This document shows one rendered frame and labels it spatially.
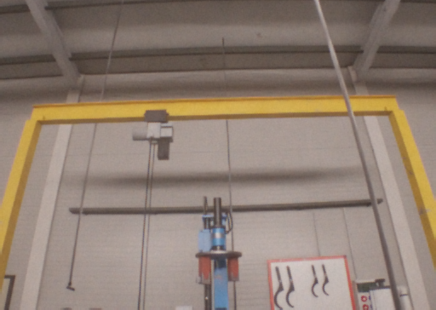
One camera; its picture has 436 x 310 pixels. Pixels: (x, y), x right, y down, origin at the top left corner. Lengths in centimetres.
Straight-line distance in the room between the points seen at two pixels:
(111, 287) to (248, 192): 309
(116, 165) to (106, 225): 126
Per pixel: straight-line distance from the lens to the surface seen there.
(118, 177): 673
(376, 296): 480
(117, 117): 440
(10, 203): 446
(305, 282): 612
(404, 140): 466
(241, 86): 758
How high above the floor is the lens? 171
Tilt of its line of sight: 29 degrees up
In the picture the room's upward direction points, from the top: 2 degrees counter-clockwise
